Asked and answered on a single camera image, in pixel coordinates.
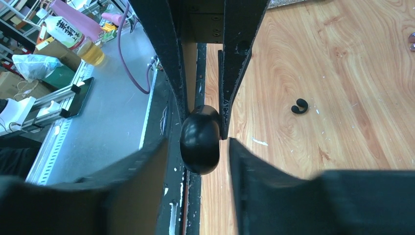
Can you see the aluminium frame rail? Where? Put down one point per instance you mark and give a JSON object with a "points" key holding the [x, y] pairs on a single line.
{"points": [[31, 114]]}

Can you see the black earbud near centre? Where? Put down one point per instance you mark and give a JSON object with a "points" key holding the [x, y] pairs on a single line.
{"points": [[301, 106]]}

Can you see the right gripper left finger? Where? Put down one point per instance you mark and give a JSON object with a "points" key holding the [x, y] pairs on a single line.
{"points": [[121, 199]]}

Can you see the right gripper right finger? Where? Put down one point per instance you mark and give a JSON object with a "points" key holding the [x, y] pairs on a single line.
{"points": [[268, 201]]}

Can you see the pink bottle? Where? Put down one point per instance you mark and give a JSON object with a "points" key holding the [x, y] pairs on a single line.
{"points": [[82, 22]]}

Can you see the black earbud charging case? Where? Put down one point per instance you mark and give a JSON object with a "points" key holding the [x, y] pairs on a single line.
{"points": [[199, 140]]}

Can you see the white plastic bag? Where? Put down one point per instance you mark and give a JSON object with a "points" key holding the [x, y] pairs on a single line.
{"points": [[34, 66]]}

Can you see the yellow tea bottle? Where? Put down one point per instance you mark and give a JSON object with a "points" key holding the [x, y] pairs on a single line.
{"points": [[67, 34]]}

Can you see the slotted cable duct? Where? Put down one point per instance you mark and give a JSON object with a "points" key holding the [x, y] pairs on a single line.
{"points": [[48, 153]]}

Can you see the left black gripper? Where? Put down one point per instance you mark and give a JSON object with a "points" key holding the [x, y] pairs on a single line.
{"points": [[235, 23]]}

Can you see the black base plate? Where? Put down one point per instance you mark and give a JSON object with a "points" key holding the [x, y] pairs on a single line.
{"points": [[180, 206]]}

